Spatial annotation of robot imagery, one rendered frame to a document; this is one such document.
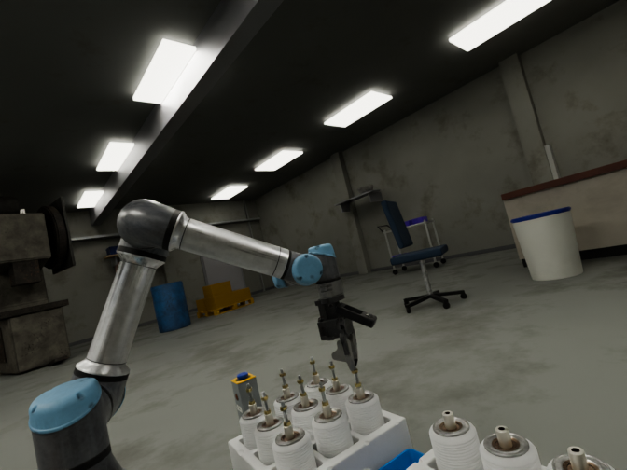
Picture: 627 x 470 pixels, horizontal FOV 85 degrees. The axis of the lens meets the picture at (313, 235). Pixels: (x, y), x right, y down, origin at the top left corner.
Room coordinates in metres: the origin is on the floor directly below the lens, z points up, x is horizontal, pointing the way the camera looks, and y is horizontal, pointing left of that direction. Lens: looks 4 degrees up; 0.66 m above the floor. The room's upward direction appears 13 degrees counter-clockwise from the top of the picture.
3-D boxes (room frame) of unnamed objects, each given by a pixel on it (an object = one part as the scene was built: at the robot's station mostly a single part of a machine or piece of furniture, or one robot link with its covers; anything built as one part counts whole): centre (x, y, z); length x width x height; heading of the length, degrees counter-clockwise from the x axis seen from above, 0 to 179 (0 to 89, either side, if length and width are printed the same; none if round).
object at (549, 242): (3.24, -2.11, 0.30); 0.50 x 0.49 x 0.60; 135
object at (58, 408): (0.70, 0.55, 0.47); 0.13 x 0.12 x 0.14; 18
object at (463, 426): (0.76, -0.19, 0.25); 0.08 x 0.08 x 0.01
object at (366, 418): (1.01, -0.02, 0.16); 0.10 x 0.10 x 0.18
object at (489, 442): (0.66, -0.25, 0.25); 0.08 x 0.08 x 0.01
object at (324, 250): (1.02, -0.01, 0.65); 0.09 x 0.08 x 0.11; 108
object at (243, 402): (1.25, 0.36, 0.16); 0.07 x 0.07 x 0.31; 33
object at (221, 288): (7.91, 2.33, 0.32); 1.19 x 0.88 x 0.65; 132
